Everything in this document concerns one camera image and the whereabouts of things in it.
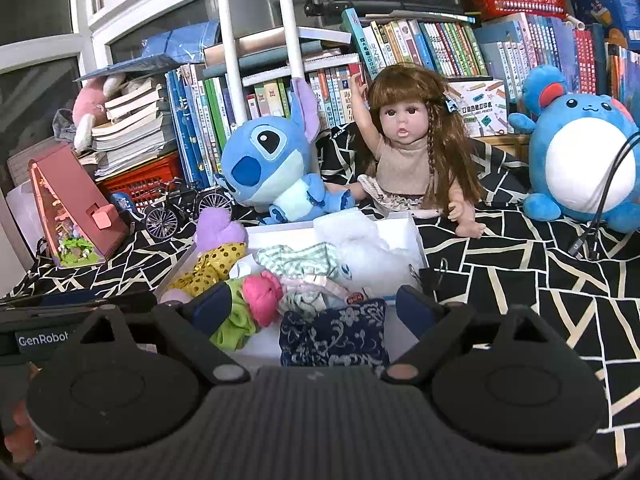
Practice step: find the miniature black bicycle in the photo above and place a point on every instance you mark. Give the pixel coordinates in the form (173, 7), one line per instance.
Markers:
(185, 207)

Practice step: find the black binder clip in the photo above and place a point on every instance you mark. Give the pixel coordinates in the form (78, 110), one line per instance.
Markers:
(432, 277)

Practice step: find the triangular miniature house model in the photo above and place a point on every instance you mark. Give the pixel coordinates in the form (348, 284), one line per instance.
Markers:
(85, 205)

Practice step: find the row of standing books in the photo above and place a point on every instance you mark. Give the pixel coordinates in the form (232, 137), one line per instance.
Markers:
(425, 50)

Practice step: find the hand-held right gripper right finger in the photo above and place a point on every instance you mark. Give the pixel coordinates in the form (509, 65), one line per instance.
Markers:
(415, 312)

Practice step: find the gold sequin heart pillow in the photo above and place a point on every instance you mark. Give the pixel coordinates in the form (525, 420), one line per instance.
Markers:
(215, 265)

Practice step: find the stack of lying books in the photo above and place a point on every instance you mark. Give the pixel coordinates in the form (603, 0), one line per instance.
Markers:
(135, 125)

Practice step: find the blue patterned cloth pouch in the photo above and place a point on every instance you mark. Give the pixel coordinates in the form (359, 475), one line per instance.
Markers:
(335, 335)

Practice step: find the pink white plush toy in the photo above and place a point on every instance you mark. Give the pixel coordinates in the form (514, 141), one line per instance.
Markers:
(92, 105)

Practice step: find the white pipe rack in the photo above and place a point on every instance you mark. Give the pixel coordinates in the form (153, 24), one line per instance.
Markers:
(290, 20)

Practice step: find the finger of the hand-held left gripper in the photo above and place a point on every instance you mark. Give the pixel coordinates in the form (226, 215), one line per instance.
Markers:
(75, 301)

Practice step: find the blue folder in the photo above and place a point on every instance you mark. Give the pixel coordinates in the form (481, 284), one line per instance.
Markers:
(165, 50)

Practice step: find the grey cloth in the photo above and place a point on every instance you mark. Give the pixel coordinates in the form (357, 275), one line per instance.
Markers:
(65, 125)

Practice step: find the round blue white plush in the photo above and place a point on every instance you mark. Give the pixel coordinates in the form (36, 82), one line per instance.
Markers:
(580, 160)

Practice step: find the white window frame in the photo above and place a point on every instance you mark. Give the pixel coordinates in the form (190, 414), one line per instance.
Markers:
(100, 15)

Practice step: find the black white patterned blanket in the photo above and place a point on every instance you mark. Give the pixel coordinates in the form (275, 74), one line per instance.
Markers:
(525, 280)

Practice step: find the green scrunchie with bell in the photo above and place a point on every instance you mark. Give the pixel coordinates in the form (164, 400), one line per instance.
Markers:
(237, 325)

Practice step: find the white fluffy cotton ball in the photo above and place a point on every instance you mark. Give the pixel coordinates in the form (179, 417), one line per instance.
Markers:
(355, 245)

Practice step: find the brown haired doll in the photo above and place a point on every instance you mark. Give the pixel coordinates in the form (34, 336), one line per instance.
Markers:
(410, 160)

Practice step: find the person's left hand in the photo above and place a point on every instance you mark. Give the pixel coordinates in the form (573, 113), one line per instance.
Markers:
(22, 430)

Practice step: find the small blue round toy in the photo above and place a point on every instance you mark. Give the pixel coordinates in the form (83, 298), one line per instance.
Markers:
(120, 205)

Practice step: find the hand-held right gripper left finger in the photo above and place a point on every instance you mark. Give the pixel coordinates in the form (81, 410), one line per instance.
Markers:
(215, 310)

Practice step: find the blue alien plush toy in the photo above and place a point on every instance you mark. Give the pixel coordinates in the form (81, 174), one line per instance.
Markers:
(270, 160)

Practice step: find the green checked cloth scrunchie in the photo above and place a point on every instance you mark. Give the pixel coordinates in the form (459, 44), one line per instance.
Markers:
(295, 257)

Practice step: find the purple plush toy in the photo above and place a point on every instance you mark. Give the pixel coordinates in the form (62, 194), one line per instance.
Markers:
(217, 232)

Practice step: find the white cardboard box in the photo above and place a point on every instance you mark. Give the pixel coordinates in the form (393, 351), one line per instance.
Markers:
(405, 240)

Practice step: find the white colourful printed box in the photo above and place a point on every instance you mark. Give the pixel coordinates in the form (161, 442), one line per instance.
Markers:
(480, 107)

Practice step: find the pink scrunchie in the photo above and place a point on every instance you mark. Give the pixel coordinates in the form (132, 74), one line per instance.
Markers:
(262, 295)

